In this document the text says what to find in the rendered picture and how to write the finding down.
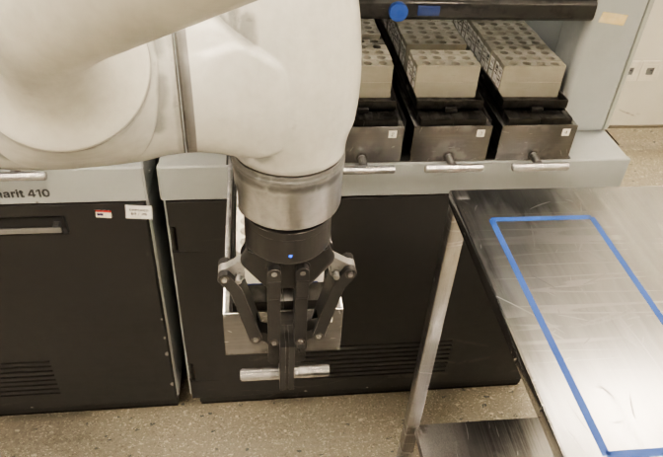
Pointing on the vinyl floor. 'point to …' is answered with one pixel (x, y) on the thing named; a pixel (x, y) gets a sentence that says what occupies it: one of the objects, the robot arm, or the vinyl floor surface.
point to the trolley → (557, 321)
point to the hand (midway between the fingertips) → (286, 357)
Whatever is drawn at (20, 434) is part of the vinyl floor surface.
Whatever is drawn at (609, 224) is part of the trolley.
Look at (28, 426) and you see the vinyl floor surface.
